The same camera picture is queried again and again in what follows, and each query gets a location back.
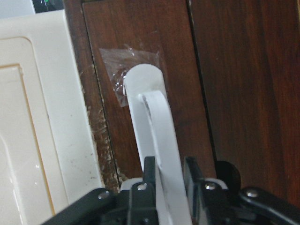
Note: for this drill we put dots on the clear adhesive tape patch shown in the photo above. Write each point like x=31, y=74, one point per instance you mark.
x=118, y=61

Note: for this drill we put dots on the dark wooden drawer front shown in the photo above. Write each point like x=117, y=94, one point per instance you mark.
x=151, y=25

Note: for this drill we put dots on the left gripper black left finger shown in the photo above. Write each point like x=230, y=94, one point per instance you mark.
x=142, y=197

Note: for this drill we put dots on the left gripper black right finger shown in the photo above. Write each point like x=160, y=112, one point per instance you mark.
x=207, y=201

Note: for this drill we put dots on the cream plastic container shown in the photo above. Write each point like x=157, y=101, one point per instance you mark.
x=48, y=158

